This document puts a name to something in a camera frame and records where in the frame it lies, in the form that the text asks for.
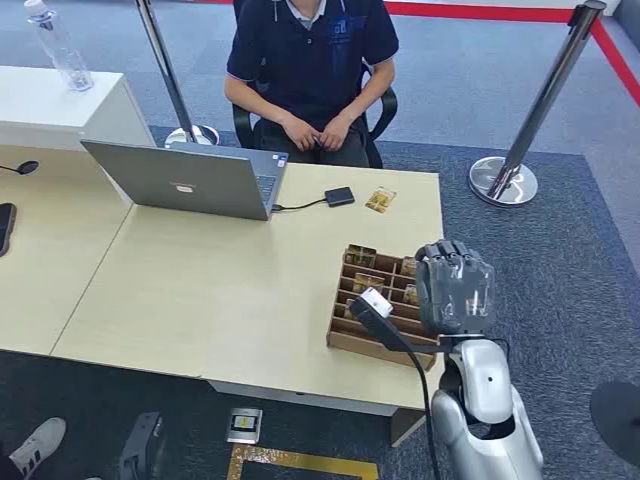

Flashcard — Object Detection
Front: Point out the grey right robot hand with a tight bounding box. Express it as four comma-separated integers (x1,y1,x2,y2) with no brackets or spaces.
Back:
414,239,497,337

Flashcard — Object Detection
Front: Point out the wooden card organizer box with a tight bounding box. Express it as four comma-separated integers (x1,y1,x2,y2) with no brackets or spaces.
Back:
326,244,441,372

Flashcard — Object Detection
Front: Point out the person's left hand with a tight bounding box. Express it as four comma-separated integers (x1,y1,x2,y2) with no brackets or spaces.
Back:
319,113,354,152

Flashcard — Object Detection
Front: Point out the person's hand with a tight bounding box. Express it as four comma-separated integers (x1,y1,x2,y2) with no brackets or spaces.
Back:
281,113,321,152
319,113,354,152

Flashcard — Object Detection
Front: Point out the person's right hand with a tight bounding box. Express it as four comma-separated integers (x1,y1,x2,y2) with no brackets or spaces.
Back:
281,113,321,152

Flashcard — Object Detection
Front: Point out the person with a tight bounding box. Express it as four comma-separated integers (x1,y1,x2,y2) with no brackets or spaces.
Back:
223,0,400,168

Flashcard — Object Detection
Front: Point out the black external drive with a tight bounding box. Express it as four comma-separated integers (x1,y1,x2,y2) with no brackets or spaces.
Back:
324,186,356,209

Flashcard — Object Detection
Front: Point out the black round base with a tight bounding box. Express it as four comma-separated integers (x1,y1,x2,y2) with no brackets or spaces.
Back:
589,380,640,467

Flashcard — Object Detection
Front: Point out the yellow floor tape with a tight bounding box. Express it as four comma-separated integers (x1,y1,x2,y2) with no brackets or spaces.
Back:
227,443,380,480

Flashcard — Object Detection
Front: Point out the silver floor socket box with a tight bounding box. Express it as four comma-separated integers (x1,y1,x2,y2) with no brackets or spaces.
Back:
225,407,263,445

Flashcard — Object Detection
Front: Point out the black office chair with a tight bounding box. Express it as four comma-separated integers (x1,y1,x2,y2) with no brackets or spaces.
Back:
231,0,399,170

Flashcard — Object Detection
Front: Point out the grey laptop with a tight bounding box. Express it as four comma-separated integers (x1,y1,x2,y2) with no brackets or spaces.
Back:
81,139,290,222

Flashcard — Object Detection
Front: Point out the white cabinet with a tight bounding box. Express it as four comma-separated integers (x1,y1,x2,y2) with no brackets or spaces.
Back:
0,64,156,152

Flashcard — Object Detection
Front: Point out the white shoe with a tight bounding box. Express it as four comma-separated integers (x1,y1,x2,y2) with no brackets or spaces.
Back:
8,417,67,480

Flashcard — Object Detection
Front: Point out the clear plastic water bottle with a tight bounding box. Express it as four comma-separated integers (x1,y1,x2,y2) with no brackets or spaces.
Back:
23,0,95,93

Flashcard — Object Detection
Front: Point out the black flat device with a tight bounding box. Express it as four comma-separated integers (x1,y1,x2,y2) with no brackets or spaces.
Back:
0,202,17,258

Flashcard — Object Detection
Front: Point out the black camera cable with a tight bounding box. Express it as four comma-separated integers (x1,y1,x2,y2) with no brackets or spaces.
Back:
405,349,442,480

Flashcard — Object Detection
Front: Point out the black drive cable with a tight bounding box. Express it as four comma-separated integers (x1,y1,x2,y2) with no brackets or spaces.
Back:
271,196,328,213

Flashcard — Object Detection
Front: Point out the chrome stanchion post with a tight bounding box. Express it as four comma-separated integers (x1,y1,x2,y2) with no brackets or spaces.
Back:
134,0,220,148
468,0,608,208

